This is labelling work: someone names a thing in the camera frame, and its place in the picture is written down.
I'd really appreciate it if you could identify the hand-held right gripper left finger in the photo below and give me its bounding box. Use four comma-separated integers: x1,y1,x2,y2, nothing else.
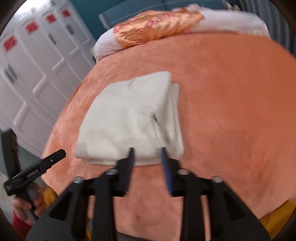
26,147,135,241

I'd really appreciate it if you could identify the grey curtain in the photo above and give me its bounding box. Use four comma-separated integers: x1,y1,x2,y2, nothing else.
240,0,290,47

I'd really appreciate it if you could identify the orange fleece blanket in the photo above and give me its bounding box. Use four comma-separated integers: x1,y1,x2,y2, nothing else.
42,31,296,241

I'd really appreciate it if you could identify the person's left hand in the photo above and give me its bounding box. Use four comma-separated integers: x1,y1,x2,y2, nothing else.
13,185,46,217

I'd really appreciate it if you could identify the blue padded headboard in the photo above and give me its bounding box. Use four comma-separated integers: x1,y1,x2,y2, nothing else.
98,0,228,30

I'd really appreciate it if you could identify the white knitted sweater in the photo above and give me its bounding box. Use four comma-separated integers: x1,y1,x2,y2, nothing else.
75,71,185,167

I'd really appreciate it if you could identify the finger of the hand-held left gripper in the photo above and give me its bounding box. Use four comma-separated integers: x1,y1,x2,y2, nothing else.
38,149,67,174

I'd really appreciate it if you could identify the white panelled wardrobe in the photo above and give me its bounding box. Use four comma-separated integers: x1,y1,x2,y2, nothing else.
0,0,97,160

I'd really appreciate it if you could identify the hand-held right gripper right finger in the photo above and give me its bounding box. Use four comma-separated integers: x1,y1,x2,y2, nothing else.
161,147,271,241

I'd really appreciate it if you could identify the yellow bed sheet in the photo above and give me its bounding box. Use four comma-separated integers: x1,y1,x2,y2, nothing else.
43,186,296,241

